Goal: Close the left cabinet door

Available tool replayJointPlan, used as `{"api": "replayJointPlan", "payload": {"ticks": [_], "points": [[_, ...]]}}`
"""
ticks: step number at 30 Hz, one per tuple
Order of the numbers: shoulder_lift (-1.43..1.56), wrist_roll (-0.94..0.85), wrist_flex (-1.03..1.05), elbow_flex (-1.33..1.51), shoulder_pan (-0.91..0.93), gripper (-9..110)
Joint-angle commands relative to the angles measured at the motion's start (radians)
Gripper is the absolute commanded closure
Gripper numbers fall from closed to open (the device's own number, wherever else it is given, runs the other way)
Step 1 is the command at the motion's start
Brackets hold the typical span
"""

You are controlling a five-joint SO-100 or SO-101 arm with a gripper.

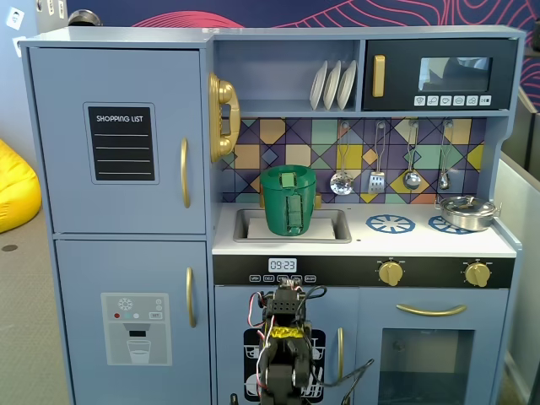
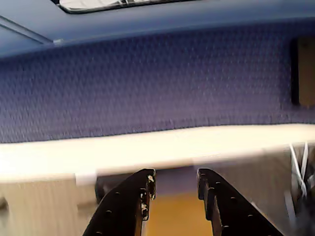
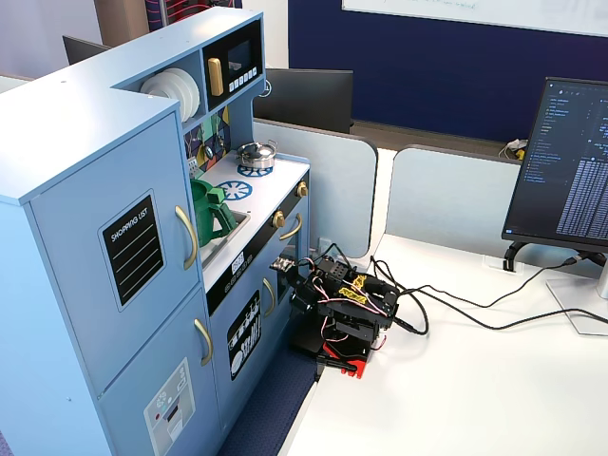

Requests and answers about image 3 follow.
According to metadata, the whiteboard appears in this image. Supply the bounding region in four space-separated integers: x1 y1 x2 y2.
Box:
340 0 608 39

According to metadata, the monitor showing code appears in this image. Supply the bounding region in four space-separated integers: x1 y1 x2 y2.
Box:
501 76 608 251

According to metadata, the navy blue partition panel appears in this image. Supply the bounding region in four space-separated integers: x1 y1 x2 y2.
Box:
287 0 608 144

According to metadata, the white yellow cable bundle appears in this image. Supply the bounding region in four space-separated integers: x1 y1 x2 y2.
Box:
498 137 529 163

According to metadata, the white toy plate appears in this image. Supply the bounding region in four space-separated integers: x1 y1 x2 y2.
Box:
178 70 201 118
161 67 195 121
140 70 184 121

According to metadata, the black table clamp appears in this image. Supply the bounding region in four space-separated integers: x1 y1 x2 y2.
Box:
315 354 358 377

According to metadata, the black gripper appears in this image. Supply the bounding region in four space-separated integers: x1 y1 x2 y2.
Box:
269 257 330 314

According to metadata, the green plastic pitcher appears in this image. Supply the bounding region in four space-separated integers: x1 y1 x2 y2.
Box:
189 176 238 249

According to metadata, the light blue toy kitchen body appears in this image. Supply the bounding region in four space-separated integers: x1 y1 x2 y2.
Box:
0 7 314 456

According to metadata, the oven door with window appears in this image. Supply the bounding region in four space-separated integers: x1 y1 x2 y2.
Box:
274 198 311 317

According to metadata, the fridge door with shopping list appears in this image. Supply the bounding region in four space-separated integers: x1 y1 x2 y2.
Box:
28 111 203 396

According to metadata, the blue woven carpet mat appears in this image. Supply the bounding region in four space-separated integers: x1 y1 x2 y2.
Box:
220 363 320 456

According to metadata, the dishwasher door with dish print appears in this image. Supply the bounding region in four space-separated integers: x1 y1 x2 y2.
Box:
207 273 282 434

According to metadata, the silver monitor stand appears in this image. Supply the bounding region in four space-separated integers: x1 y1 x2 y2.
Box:
545 251 608 337

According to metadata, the grey toy sink basin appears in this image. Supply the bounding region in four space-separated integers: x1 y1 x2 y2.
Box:
199 211 252 272

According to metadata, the rack with red cables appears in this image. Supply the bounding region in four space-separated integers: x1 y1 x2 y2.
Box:
144 0 244 32

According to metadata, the fridge door with dispenser print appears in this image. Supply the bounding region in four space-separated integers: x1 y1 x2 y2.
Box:
97 283 223 456

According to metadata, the black monitor bracket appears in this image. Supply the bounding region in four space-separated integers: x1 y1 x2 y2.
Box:
503 240 532 274

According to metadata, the long black cable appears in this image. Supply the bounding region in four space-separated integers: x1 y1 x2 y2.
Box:
370 258 608 338
369 254 586 310

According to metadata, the black microwave door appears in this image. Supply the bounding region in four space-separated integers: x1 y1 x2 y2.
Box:
202 21 264 113

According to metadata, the red robot base mount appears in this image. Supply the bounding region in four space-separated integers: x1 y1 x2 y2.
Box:
315 332 389 380

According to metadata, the steel toy pot with lid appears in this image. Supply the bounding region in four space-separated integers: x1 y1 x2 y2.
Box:
236 139 279 171

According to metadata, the dark monitor back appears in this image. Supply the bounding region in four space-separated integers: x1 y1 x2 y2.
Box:
62 35 113 67
262 67 355 136

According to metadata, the grey blue desk divider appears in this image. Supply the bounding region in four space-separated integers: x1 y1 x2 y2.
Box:
385 144 524 249
252 118 380 260

